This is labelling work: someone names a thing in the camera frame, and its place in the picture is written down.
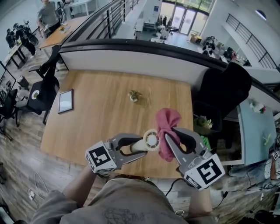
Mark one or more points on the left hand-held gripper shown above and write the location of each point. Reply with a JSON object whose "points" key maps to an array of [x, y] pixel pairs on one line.
{"points": [[99, 158]]}

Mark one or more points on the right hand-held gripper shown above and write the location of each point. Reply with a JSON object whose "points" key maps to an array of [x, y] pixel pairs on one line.
{"points": [[205, 171]]}

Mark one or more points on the pink cloth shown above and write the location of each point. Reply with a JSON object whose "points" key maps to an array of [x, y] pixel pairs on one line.
{"points": [[168, 119]]}

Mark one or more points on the person's right forearm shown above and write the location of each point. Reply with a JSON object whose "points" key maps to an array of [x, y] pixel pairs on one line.
{"points": [[200, 202]]}

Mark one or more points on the person's left forearm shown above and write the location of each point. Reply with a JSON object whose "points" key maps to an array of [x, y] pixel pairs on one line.
{"points": [[81, 188]]}

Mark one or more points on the green bag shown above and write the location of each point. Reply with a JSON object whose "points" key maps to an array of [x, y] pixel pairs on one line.
{"points": [[205, 142]]}

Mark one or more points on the bunch of pale flowers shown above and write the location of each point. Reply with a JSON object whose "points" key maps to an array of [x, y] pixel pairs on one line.
{"points": [[204, 122]]}

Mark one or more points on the black bin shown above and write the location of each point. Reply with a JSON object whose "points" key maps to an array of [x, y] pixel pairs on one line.
{"points": [[207, 109]]}

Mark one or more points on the person's beige shirt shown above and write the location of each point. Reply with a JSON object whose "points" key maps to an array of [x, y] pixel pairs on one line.
{"points": [[131, 201]]}

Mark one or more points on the small potted plant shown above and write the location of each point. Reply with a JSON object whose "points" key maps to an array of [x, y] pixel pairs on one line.
{"points": [[135, 95]]}

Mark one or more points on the black jacket on chair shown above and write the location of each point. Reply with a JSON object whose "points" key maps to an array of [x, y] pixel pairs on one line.
{"points": [[225, 87]]}

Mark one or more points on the light blue table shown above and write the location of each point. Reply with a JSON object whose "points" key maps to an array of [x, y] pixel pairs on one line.
{"points": [[256, 131]]}

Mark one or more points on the small green object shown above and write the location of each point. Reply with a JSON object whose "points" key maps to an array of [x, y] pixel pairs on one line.
{"points": [[267, 138]]}

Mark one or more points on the white pot with flowers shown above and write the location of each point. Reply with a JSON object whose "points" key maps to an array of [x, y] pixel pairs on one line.
{"points": [[258, 107]]}

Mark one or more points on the white desk partition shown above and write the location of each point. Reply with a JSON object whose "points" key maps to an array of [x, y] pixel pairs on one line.
{"points": [[131, 62]]}

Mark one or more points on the black office chair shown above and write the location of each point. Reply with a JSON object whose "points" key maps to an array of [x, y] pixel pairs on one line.
{"points": [[46, 87]]}

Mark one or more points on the white tape roll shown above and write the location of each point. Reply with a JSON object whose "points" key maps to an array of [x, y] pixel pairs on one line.
{"points": [[35, 94]]}

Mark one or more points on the small grey floor bin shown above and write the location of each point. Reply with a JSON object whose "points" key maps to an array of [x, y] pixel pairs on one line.
{"points": [[23, 82]]}

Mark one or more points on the black metal railing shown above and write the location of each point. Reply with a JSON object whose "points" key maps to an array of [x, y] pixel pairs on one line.
{"points": [[251, 39], [105, 22]]}

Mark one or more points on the glass entrance doors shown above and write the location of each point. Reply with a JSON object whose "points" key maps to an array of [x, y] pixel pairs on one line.
{"points": [[184, 19]]}

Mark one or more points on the black swivel chair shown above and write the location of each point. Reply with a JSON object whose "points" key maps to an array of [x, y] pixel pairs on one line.
{"points": [[8, 105]]}

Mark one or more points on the long wooden table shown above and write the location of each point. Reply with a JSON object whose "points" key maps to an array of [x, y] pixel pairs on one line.
{"points": [[57, 35]]}

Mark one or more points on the black monitor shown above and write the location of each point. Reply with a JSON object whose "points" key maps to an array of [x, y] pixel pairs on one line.
{"points": [[7, 81]]}

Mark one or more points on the dark picture frame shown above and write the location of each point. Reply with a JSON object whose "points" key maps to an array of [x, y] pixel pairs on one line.
{"points": [[65, 101]]}

